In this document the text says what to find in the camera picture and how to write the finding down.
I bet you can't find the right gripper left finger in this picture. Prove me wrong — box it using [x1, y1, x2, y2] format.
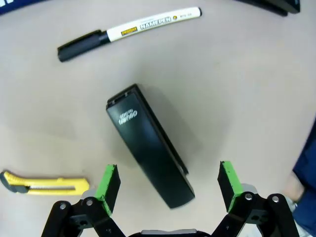
[40, 164, 129, 237]

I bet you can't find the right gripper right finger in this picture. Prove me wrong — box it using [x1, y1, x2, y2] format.
[209, 160, 301, 237]

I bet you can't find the yellow utility knife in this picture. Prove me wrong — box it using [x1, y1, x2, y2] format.
[0, 169, 90, 196]

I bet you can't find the black and white marker pen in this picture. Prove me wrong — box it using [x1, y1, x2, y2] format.
[57, 6, 203, 63]

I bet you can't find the navy Campus pencil case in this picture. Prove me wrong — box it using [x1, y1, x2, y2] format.
[0, 0, 47, 16]

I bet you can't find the person's bare hand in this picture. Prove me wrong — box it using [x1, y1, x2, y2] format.
[282, 170, 307, 204]

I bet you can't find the person in navy coat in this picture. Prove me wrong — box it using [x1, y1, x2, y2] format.
[292, 133, 316, 237]

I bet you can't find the black object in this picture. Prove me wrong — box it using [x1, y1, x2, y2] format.
[237, 0, 301, 17]

